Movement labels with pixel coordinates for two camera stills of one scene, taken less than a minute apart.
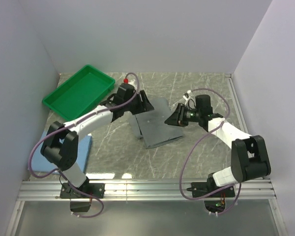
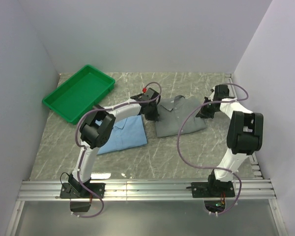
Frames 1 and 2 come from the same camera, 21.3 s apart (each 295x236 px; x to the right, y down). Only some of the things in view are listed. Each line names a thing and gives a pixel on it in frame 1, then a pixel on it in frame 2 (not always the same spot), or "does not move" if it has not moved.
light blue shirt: x=41 y=164 -> x=128 y=132
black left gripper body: x=135 y=103 -> x=152 y=113
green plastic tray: x=80 y=93 does not move
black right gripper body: x=192 y=115 -> x=207 y=110
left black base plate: x=94 y=189 does not move
